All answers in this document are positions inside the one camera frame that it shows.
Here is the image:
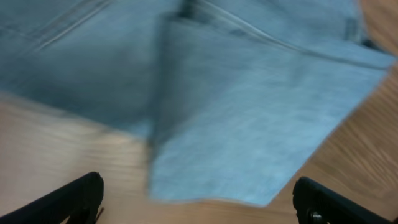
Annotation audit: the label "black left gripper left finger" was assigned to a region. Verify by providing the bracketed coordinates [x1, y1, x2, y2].
[1, 172, 104, 224]

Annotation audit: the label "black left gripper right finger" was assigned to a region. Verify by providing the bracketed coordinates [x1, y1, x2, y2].
[293, 177, 389, 224]

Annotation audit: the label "light blue denim jeans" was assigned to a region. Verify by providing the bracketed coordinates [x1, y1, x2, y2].
[1, 0, 394, 207]

